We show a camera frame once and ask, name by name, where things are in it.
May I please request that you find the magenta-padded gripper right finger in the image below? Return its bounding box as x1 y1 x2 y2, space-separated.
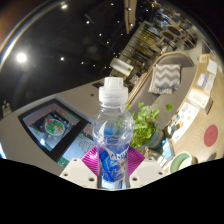
126 145 167 190

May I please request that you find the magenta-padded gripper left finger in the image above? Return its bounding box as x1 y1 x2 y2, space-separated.
59 145 102 190

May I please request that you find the clear blue-labelled drink bottle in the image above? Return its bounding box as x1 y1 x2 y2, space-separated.
91 76 136 184

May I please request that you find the blue and white small box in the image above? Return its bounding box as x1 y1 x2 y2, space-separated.
161 137 176 162

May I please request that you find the pale green cup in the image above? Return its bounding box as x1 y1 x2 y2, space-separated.
168 151 195 175

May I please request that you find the green leafy potted plant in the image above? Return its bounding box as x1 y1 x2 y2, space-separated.
125 99 175 152

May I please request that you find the black-framed display screen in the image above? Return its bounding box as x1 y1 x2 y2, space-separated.
17 97 93 163

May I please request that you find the printed menu card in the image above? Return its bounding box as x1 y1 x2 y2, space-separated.
166 101 201 145

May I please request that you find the flat round red coaster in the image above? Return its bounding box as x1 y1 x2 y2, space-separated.
203 124 220 148

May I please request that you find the grey curved-back sofa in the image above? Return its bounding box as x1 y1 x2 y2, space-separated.
127 51 198 136

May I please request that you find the flat white box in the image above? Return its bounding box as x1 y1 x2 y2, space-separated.
186 86 214 115

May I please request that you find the grey chevron-pattern cushion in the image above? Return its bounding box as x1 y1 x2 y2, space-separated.
147 63 182 96

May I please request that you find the small white card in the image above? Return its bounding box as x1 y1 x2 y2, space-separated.
195 72 208 89

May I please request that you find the white cylindrical lamp shade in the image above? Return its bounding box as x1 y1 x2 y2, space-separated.
109 57 135 80

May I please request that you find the white paper sheet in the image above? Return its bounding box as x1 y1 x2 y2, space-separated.
206 58 220 76

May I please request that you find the large round ceiling lamp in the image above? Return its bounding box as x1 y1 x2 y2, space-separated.
14 50 30 65

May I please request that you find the wooden shelf unit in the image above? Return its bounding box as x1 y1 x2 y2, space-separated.
117 13 202 75

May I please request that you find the group of ceiling spotlights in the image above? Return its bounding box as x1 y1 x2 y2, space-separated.
58 1 134 63

